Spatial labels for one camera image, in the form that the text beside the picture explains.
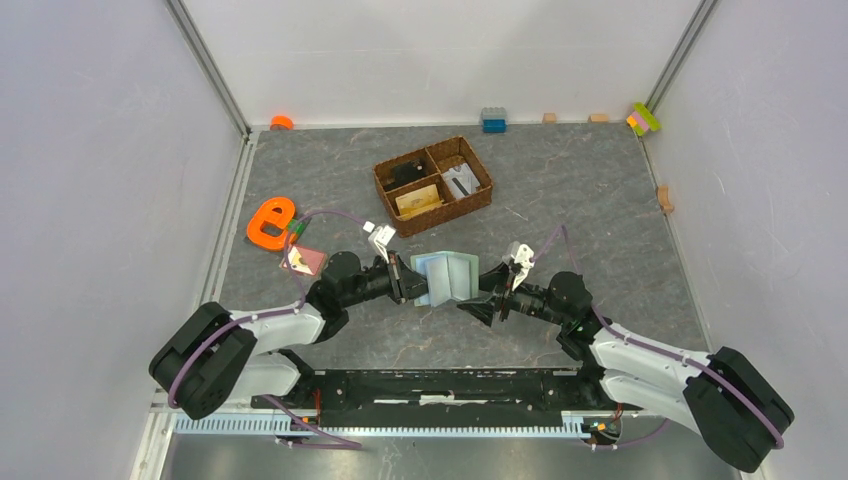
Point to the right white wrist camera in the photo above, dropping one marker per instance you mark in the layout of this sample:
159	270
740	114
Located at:
519	259

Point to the green pink lego stack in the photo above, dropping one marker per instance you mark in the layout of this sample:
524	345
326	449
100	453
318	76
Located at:
642	121

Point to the black item in basket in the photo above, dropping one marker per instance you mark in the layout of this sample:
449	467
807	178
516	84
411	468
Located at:
406	173

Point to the green toy block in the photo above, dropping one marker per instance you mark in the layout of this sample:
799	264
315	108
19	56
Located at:
296	227

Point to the orange letter e toy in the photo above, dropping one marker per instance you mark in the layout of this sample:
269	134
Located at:
269	224

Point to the gold credit card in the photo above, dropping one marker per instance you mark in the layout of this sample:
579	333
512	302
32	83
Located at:
418	201

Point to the light blue card holder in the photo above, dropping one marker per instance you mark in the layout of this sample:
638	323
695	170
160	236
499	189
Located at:
449	275

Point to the pink square card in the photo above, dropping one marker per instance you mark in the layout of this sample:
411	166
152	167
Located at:
304	260

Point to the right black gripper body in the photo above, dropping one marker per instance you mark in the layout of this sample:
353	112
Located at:
507	300

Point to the white cards in basket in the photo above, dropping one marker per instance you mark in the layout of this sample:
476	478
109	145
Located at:
461	181

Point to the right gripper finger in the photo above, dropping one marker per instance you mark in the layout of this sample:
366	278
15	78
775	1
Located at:
494	278
485	310

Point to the blue grey lego stack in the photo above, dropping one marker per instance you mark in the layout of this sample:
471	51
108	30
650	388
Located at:
493	120

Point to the curved wooden arch block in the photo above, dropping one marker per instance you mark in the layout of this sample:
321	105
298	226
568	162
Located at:
664	200

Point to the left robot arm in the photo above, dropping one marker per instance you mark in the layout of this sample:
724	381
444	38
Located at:
219	356

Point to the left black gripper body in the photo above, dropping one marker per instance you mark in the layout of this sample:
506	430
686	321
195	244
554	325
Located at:
399	290

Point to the orange round cap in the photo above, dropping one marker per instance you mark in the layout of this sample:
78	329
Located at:
281	122

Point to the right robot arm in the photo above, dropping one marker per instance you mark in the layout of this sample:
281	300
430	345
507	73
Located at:
720	396

